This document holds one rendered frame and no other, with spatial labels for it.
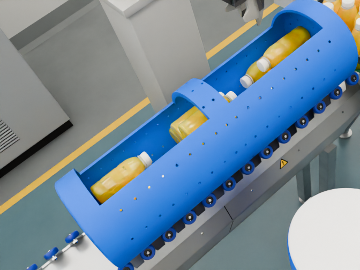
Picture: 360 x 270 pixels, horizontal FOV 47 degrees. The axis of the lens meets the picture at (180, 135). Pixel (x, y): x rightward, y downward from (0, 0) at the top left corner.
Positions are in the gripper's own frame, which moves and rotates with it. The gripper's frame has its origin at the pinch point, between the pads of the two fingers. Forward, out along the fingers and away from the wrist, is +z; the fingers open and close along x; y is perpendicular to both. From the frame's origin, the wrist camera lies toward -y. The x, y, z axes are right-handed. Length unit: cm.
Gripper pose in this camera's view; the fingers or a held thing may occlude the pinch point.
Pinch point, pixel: (252, 15)
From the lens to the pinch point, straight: 115.2
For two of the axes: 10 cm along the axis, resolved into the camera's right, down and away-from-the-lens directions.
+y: -7.7, 6.1, -2.0
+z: 2.7, 5.9, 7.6
